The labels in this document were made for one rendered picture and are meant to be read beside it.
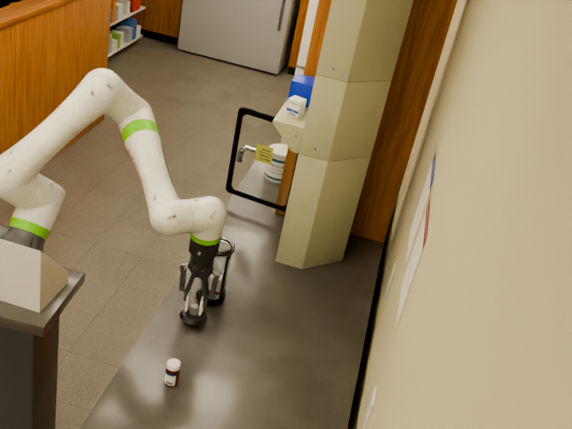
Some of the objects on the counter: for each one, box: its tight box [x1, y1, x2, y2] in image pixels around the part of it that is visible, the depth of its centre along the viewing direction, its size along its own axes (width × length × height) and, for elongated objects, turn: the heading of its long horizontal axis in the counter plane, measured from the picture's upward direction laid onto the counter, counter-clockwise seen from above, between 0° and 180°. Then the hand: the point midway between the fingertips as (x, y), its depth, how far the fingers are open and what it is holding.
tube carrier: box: [198, 237, 235, 300], centre depth 243 cm, size 11×11×21 cm
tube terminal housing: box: [275, 74, 392, 269], centre depth 270 cm, size 25×32×77 cm
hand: (195, 303), depth 232 cm, fingers open, 4 cm apart
